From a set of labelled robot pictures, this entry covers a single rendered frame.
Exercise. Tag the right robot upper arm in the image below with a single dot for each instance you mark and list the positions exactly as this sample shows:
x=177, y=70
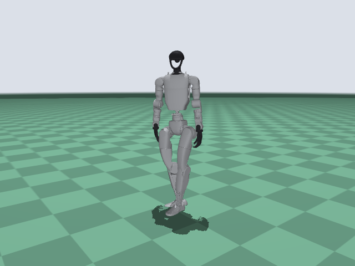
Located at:
x=158, y=102

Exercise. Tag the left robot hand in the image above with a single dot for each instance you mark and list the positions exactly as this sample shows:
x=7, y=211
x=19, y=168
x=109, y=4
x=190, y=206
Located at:
x=199, y=136

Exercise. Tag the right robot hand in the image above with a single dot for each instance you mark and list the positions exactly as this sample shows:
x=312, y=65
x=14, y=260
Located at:
x=156, y=131

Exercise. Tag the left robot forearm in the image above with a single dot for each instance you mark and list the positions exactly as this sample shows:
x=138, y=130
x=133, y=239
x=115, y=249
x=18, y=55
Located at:
x=198, y=117

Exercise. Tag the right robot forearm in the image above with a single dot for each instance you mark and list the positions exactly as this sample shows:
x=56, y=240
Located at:
x=156, y=115

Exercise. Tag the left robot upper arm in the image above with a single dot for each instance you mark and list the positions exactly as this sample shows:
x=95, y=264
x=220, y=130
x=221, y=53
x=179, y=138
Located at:
x=194, y=81

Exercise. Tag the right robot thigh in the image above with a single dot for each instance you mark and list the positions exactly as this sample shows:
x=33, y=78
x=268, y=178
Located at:
x=165, y=146

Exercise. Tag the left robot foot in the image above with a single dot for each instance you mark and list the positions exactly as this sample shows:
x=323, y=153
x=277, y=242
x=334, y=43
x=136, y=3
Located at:
x=175, y=210

